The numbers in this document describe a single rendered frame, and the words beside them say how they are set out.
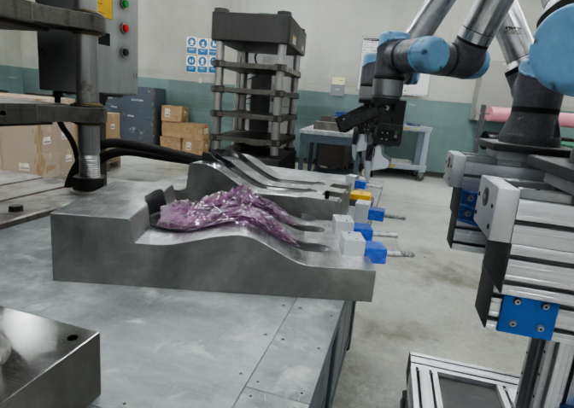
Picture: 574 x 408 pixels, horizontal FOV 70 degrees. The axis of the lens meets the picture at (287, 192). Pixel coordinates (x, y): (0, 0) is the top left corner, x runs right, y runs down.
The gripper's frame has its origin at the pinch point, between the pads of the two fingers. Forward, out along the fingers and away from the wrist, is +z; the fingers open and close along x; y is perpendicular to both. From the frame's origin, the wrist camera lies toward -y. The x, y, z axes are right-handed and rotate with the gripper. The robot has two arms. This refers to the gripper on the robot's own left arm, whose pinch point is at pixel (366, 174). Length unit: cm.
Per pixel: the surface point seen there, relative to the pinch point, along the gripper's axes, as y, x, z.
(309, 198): -10.3, -19.0, 4.0
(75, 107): -80, -16, -10
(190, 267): -19, -56, 9
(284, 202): -16.3, -19.2, 6.0
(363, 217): 0.7, -2.5, 10.9
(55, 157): -333, 214, 64
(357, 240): 4.0, -41.4, 4.1
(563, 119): 200, 557, -19
